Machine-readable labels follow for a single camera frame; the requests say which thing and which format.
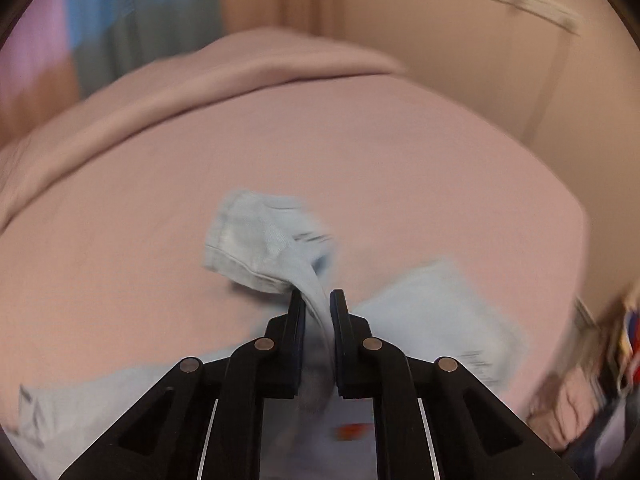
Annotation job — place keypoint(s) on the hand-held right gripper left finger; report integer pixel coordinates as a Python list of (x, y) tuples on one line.
[(299, 355)]

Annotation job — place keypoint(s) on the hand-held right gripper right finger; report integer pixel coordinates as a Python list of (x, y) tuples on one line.
[(338, 355)]

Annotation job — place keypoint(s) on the light blue denim pants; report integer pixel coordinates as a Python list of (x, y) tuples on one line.
[(260, 242)]

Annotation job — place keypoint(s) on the bed with pink sheet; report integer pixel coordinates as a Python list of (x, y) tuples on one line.
[(150, 240)]

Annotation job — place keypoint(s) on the pink folded blanket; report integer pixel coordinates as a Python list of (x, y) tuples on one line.
[(210, 80)]

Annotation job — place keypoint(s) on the blue curtain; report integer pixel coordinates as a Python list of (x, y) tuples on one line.
[(145, 15)]

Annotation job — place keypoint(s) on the pink curtain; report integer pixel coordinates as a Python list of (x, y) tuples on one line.
[(30, 45)]

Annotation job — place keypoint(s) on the white wall fixture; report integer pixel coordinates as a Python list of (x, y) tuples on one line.
[(525, 4)]

